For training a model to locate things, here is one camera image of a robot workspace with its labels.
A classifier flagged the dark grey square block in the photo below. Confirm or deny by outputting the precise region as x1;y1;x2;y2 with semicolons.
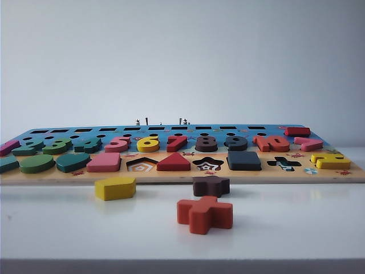
228;150;262;171

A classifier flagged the red number seven piece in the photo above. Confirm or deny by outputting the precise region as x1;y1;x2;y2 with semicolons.
165;134;189;153

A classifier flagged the brown number eight piece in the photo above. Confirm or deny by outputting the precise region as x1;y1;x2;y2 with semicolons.
194;135;219;152

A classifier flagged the red triangle block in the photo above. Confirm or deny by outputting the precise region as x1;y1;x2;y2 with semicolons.
156;151;192;172

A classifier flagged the yellow number six piece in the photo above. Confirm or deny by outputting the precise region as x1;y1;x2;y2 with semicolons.
136;134;160;153

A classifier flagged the wooden shape puzzle board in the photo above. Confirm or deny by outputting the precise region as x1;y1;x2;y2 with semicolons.
0;123;365;185

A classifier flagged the dark grey number nine piece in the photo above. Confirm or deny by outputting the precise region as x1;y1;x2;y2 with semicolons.
224;135;249;152

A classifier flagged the brown star block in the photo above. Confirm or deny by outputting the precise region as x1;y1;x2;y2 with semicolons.
192;175;231;199

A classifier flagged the pink number five piece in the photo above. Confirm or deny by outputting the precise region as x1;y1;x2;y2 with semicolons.
104;134;132;153

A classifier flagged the orange cross block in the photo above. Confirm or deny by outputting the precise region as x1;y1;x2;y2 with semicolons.
176;195;234;236

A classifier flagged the pink trapezoid block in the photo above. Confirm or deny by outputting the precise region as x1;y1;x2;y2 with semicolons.
86;151;121;173

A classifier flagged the yellow pentagon block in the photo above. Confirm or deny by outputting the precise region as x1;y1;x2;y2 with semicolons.
94;176;137;202

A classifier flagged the orange number ten piece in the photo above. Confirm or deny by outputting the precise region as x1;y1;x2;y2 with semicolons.
253;134;290;153

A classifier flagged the teal number four piece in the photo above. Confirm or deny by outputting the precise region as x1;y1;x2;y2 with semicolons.
73;136;103;154

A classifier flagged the teal teardrop block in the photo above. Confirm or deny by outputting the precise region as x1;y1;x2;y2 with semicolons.
55;152;92;174

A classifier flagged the red minus sign piece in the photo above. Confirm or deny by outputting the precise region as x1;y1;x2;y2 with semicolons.
284;126;311;138

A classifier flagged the pink angle sign piece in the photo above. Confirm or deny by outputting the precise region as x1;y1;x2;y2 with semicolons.
293;136;323;152

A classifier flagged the green number three piece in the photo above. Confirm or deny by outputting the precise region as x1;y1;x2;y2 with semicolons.
42;138;74;156

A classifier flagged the green oval block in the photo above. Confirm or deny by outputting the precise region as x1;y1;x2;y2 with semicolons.
19;154;56;174

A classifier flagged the yellow equals sign piece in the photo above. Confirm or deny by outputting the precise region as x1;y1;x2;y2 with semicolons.
310;152;351;170

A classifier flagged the green number two piece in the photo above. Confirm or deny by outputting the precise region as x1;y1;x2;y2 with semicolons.
12;138;45;156

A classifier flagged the pink number one piece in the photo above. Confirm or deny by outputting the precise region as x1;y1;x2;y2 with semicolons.
0;139;22;157

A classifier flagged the teal flat shape block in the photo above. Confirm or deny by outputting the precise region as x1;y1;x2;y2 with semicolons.
0;156;20;174

